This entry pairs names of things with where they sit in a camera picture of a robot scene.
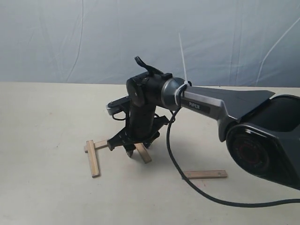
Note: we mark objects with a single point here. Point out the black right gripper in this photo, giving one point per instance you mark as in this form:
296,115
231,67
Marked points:
140,127

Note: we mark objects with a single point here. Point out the diagonal wooden stick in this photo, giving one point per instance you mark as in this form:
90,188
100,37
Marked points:
143,152

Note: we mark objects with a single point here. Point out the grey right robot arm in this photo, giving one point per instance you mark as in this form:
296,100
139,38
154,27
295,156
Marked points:
261,129

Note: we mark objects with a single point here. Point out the short wooden stick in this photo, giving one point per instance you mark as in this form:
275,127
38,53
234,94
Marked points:
98,145

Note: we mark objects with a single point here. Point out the white zip tie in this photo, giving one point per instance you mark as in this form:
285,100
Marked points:
181,88

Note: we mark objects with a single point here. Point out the wooden stick with holes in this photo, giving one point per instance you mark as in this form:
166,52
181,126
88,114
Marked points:
207,174

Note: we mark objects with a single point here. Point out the blue grey backdrop cloth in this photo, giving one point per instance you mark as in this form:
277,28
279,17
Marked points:
225,42

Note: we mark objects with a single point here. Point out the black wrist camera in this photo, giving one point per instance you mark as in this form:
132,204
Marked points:
120,105

